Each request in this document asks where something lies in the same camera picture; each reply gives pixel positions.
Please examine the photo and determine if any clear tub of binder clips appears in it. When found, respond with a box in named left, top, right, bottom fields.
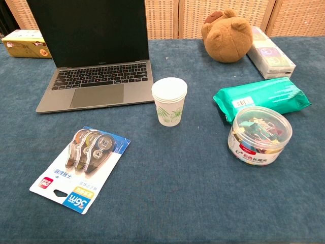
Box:
left=227, top=106, right=294, bottom=166

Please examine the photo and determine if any green wet wipes pack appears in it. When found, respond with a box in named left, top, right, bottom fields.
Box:
left=212, top=77, right=312, bottom=125

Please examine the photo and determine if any woven wooden folding screen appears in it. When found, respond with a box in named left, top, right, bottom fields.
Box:
left=4, top=0, right=325, bottom=40

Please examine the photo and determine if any yellow cardboard box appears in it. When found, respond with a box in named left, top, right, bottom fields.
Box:
left=1, top=29, right=53, bottom=59

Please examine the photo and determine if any blue tablecloth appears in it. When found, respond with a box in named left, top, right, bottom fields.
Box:
left=0, top=37, right=325, bottom=244

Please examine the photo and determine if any grey laptop computer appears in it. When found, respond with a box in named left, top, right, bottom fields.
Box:
left=26, top=0, right=155, bottom=114

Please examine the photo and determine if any brown plush toy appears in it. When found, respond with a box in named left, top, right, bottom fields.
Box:
left=201, top=8, right=254, bottom=64

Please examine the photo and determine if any white paper cup stack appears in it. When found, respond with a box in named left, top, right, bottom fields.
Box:
left=151, top=77, right=188, bottom=127

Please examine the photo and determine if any correction tape blister pack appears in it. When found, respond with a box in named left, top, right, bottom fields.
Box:
left=29, top=126, right=132, bottom=216

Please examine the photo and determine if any purple green tissue pack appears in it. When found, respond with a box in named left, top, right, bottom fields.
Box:
left=246, top=25, right=297, bottom=80

